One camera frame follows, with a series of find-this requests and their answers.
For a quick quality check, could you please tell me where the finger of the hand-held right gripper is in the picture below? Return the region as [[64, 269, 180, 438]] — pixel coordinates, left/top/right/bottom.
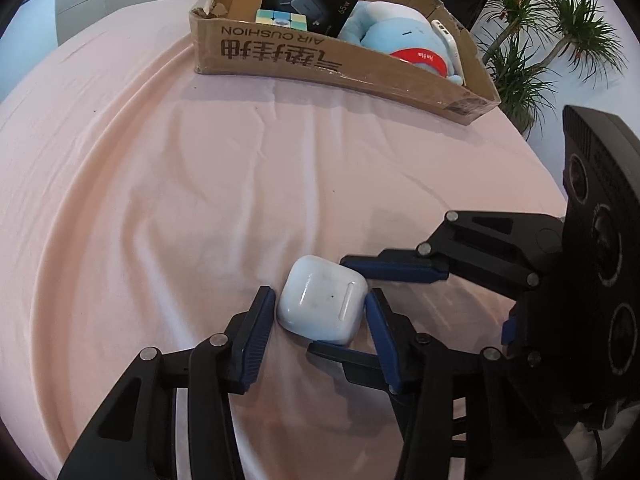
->
[[340, 210, 568, 302], [307, 340, 396, 386]]

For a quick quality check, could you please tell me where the clear cream-edged phone case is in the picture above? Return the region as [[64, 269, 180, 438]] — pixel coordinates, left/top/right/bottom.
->
[[431, 19, 462, 71]]

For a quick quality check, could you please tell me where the palm-like green plant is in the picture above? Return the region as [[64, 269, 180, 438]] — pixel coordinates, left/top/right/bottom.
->
[[470, 0, 628, 141]]

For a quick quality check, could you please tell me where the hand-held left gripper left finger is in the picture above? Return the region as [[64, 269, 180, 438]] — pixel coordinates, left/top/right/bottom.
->
[[57, 285, 277, 480]]

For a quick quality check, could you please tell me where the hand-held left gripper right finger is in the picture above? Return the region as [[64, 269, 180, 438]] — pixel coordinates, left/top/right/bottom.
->
[[365, 287, 583, 480]]

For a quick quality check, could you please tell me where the white earbuds case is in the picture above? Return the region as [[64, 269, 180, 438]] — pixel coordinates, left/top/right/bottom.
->
[[276, 255, 370, 346]]

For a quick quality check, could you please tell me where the pink tablecloth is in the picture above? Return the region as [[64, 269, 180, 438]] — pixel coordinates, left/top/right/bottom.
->
[[0, 0, 581, 480]]

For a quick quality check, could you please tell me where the black charger box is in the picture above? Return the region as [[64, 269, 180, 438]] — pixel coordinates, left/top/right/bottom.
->
[[260, 0, 360, 38]]

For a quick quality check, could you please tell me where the brown cardboard box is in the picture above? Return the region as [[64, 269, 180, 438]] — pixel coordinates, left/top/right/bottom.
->
[[189, 0, 501, 126]]

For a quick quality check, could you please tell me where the black cable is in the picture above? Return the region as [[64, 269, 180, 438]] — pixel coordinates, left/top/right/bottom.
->
[[590, 412, 613, 480]]

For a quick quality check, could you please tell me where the blue plush toy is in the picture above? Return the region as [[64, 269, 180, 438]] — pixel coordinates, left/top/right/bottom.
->
[[337, 1, 466, 86]]

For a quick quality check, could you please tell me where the pastel puzzle cube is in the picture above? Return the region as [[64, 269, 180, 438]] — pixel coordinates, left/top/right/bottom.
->
[[255, 9, 308, 36]]

